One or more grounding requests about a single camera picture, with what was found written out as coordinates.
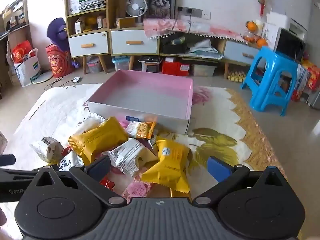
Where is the black microwave oven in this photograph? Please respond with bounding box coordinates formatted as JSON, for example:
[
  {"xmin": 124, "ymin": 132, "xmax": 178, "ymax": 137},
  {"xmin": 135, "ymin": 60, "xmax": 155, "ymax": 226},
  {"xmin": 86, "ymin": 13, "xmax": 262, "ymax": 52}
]
[{"xmin": 274, "ymin": 28, "xmax": 305, "ymax": 62}]

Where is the purple plush toy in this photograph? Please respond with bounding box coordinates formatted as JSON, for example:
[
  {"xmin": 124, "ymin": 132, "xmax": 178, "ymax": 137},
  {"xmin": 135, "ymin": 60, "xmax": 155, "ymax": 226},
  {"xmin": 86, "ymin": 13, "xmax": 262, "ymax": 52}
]
[{"xmin": 47, "ymin": 17, "xmax": 80, "ymax": 68}]

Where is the floral tablecloth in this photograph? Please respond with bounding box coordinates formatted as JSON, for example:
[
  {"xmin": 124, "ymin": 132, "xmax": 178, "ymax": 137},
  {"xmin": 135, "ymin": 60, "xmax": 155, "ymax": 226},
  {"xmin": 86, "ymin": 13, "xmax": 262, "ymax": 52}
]
[{"xmin": 0, "ymin": 83, "xmax": 311, "ymax": 240}]

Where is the wooden shelf cabinet with drawer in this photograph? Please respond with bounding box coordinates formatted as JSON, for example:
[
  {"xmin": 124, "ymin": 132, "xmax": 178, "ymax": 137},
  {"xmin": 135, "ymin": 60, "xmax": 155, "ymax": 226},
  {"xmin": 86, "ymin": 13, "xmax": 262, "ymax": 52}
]
[{"xmin": 65, "ymin": 0, "xmax": 116, "ymax": 74}]

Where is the white paper shopping bag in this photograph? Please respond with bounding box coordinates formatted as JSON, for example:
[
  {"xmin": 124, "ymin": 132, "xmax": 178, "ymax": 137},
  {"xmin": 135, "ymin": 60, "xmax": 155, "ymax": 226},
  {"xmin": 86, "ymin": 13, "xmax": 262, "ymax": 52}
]
[{"xmin": 11, "ymin": 40, "xmax": 41, "ymax": 87}]

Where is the red storage box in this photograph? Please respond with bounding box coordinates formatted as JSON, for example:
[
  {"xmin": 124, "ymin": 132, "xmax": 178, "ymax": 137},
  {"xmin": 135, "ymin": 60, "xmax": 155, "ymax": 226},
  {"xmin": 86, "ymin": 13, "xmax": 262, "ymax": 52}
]
[{"xmin": 162, "ymin": 61, "xmax": 190, "ymax": 76}]

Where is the pink cardboard box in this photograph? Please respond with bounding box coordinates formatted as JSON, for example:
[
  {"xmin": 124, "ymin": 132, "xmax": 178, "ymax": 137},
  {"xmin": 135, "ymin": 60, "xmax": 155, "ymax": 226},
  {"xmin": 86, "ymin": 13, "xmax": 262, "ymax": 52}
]
[{"xmin": 87, "ymin": 70, "xmax": 193, "ymax": 134}]

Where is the framed cat picture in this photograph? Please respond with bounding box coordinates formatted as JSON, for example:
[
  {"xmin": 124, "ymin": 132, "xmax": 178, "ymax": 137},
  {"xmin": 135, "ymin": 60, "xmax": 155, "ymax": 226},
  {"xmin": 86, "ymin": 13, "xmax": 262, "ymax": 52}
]
[{"xmin": 145, "ymin": 0, "xmax": 176, "ymax": 19}]

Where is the yellow pastry packet with logo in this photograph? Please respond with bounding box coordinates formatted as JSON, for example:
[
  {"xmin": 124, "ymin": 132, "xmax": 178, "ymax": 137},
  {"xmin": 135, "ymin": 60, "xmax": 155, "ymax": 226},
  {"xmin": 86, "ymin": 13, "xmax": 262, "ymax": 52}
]
[{"xmin": 141, "ymin": 137, "xmax": 190, "ymax": 193}]

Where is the person's left hand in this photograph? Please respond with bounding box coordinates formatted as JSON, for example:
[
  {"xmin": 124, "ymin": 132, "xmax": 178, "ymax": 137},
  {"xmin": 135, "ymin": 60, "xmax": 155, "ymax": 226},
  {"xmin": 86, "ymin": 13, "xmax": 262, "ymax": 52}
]
[{"xmin": 0, "ymin": 208, "xmax": 7, "ymax": 226}]

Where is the white black-text snack packet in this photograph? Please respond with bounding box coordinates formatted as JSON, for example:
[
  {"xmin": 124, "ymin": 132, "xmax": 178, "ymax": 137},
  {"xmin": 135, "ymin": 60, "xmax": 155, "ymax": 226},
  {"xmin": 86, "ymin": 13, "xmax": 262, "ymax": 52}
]
[{"xmin": 59, "ymin": 151, "xmax": 84, "ymax": 171}]

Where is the small white desk fan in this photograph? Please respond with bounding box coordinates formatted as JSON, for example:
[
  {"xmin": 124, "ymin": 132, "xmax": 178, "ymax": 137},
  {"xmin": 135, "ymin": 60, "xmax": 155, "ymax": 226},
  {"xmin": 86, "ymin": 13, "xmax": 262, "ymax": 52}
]
[{"xmin": 125, "ymin": 0, "xmax": 147, "ymax": 26}]

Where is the plain yellow pastry packet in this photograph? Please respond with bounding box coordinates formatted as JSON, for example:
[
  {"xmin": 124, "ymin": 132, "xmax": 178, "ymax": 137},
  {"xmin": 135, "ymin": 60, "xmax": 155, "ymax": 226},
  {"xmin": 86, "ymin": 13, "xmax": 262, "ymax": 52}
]
[{"xmin": 68, "ymin": 116, "xmax": 129, "ymax": 166}]

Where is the pink floral cloth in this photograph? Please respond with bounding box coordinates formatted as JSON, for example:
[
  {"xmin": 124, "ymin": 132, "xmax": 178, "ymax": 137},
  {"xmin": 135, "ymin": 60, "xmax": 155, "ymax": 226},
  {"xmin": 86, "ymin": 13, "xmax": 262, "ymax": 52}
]
[{"xmin": 143, "ymin": 18, "xmax": 248, "ymax": 44}]

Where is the blue plastic stool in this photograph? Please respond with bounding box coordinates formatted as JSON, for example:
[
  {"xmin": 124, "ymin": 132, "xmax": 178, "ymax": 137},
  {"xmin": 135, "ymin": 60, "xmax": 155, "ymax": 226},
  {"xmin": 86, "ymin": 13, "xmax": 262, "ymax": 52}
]
[{"xmin": 241, "ymin": 46, "xmax": 298, "ymax": 116}]

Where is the orange lotus biscuit packet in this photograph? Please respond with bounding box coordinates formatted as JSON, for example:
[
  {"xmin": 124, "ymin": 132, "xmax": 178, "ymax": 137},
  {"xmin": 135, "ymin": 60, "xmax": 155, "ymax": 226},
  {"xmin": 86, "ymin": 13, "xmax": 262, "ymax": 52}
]
[{"xmin": 125, "ymin": 121, "xmax": 156, "ymax": 139}]

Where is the low wooden tv cabinet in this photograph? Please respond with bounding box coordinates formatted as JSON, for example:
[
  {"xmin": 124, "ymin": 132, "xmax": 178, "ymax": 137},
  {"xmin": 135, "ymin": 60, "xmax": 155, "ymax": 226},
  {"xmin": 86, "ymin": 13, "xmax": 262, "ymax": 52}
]
[{"xmin": 110, "ymin": 28, "xmax": 259, "ymax": 79}]

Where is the white grey printed snack packet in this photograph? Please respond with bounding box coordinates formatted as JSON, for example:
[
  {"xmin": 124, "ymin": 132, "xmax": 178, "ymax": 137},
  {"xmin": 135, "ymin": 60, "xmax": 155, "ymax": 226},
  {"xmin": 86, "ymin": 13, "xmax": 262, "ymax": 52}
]
[{"xmin": 103, "ymin": 138, "xmax": 158, "ymax": 177}]

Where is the small red snack packet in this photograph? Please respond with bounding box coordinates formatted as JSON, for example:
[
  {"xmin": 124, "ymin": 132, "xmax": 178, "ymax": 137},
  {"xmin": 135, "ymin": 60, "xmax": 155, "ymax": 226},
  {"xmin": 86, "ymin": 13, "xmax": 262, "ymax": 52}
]
[{"xmin": 100, "ymin": 177, "xmax": 115, "ymax": 191}]

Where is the red cylindrical tin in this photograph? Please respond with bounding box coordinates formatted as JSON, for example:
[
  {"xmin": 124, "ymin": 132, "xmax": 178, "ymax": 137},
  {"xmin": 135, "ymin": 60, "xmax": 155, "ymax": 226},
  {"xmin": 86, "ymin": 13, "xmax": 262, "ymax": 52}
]
[{"xmin": 46, "ymin": 44, "xmax": 74, "ymax": 78}]

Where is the pink snack packet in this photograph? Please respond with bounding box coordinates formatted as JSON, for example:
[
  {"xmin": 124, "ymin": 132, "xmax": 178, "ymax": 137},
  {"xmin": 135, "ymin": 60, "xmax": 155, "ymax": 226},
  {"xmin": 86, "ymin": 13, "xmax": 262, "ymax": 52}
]
[{"xmin": 122, "ymin": 177, "xmax": 153, "ymax": 203}]

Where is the clear rice cracker packet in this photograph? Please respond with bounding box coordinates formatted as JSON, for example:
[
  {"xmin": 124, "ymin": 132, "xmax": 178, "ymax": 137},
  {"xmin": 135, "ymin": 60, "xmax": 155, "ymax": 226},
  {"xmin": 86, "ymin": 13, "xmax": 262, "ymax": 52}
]
[{"xmin": 73, "ymin": 113, "xmax": 106, "ymax": 135}]

